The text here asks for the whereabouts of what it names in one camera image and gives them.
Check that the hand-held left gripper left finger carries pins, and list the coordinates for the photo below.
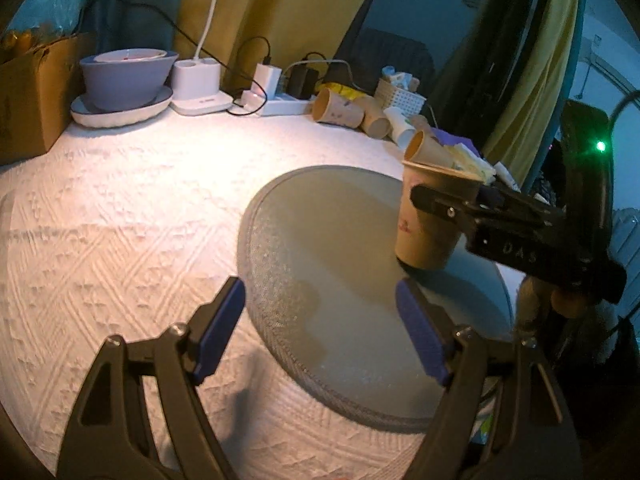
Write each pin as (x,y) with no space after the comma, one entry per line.
(220,327)

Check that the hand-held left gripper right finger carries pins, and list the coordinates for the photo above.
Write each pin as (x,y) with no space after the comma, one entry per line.
(422,330)

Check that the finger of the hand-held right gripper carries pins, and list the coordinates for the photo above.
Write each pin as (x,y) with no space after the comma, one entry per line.
(492,195)
(440,205)

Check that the brown paper cup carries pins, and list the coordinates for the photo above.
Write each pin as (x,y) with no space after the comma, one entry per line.
(427,150)
(425,240)
(337,107)
(377,122)

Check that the white paper cup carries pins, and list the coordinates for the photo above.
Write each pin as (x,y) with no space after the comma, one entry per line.
(400,127)

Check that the person's right hand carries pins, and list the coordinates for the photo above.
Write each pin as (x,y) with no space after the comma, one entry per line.
(567,302)

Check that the white tube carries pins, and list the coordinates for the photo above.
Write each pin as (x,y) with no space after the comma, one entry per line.
(506,175)

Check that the white packets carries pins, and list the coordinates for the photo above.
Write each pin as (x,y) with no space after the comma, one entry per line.
(472,162)

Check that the purple cloth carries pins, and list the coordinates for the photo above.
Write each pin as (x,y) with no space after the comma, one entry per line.
(450,137)

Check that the white woven basket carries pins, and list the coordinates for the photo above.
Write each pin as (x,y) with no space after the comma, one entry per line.
(397,97)

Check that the round grey mat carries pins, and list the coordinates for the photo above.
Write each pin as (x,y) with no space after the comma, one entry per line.
(325,260)

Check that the yellow hanging cloth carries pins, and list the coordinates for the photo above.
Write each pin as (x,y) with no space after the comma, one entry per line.
(545,60)

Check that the yellow packet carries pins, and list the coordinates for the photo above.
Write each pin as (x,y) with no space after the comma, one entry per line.
(347,91)

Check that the black charger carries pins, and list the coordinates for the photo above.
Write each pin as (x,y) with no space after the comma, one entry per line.
(302,82)

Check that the white power strip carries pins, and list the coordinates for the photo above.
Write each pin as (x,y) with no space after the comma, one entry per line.
(280,106)

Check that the white charger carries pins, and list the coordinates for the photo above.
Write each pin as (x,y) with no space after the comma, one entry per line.
(267,77)

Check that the white lamp base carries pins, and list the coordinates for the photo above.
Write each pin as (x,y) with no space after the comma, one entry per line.
(197,87)

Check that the white plate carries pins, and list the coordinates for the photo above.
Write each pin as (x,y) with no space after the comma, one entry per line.
(95,117)

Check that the grey bowl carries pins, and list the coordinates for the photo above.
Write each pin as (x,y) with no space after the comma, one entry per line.
(125,82)

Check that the white bowl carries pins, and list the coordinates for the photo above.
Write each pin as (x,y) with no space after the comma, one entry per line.
(130,55)

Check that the cardboard box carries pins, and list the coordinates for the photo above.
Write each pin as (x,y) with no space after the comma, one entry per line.
(35,95)

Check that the clear plastic bag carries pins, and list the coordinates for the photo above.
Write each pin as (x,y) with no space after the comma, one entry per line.
(50,0)

